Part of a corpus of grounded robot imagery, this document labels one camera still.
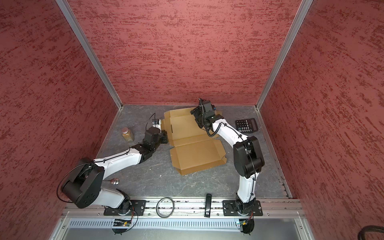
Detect black handle bar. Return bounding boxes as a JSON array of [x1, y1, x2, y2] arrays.
[[204, 194, 212, 218]]

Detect brown cardboard box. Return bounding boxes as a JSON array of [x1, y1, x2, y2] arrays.
[[161, 108, 227, 176]]

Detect black cable bottom right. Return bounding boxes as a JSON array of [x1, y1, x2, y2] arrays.
[[357, 224, 384, 240]]

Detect black desk calculator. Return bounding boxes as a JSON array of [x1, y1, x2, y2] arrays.
[[235, 118, 259, 134]]

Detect black cable ring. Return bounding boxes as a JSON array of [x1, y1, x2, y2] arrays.
[[155, 196, 175, 219]]

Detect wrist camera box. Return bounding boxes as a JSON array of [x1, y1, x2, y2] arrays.
[[152, 118, 162, 131], [199, 98, 216, 118]]

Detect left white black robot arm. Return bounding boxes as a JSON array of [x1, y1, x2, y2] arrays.
[[58, 127, 168, 216]]

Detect spice jar pink lid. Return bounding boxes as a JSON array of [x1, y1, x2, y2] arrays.
[[122, 128, 135, 142]]

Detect small round metal knob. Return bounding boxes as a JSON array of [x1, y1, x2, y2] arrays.
[[110, 178, 120, 185]]

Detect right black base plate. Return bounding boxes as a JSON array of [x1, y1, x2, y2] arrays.
[[222, 199, 263, 217]]

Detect right circuit board with wires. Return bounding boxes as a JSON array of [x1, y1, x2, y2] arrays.
[[239, 219, 255, 235]]

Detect right aluminium corner post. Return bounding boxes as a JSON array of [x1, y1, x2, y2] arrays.
[[255, 0, 313, 111]]

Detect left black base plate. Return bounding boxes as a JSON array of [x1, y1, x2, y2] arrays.
[[104, 200, 147, 217]]

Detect aluminium corner post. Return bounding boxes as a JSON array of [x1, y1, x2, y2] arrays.
[[56, 0, 124, 110], [255, 0, 313, 111]]

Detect left circuit board with wires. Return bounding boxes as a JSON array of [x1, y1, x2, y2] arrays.
[[112, 219, 132, 235]]

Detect left aluminium corner post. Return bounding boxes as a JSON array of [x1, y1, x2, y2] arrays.
[[56, 0, 124, 110]]

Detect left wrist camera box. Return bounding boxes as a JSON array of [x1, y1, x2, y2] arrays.
[[152, 118, 162, 131]]

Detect circuit board with wires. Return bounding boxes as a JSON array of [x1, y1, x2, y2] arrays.
[[239, 219, 255, 235], [112, 219, 132, 235]]

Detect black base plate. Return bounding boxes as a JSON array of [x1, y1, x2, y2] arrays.
[[104, 200, 147, 217], [222, 199, 263, 217]]

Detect aluminium front rail frame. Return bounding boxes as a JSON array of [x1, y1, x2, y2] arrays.
[[50, 198, 315, 240]]

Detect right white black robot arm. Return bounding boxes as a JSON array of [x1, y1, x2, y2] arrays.
[[190, 106, 265, 215]]

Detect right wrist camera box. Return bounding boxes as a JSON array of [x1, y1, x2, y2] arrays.
[[199, 98, 216, 118]]

